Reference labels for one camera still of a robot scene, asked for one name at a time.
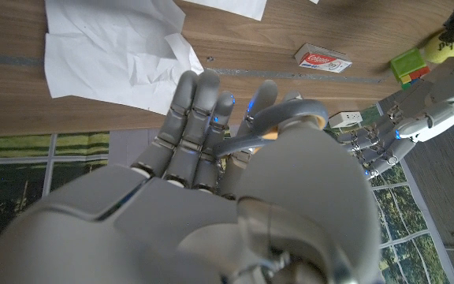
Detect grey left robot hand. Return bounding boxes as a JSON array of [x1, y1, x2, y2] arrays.
[[336, 41, 454, 179]]

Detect multicoloured puzzle cube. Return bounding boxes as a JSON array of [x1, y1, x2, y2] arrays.
[[399, 65, 432, 91]]

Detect white power strip box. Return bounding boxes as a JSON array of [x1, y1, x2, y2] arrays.
[[327, 110, 364, 129]]

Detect white paper sheet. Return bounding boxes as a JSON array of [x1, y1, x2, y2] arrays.
[[183, 0, 268, 22]]

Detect crumpled white paper piece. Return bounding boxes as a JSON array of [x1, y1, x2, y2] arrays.
[[43, 0, 205, 116]]

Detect printed forest window backdrop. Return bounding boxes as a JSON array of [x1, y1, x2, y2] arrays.
[[0, 103, 454, 284]]

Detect Colgate toothpaste box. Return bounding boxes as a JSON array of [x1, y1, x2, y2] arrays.
[[293, 42, 353, 74]]

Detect green cube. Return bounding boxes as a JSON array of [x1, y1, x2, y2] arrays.
[[389, 47, 427, 82]]

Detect yellow tennis ball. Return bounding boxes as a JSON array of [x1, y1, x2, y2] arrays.
[[423, 30, 454, 65]]

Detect grey scissors with yellow handles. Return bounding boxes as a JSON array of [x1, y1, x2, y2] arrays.
[[213, 98, 329, 159]]

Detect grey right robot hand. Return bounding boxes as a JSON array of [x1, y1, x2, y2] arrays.
[[0, 69, 384, 284]]

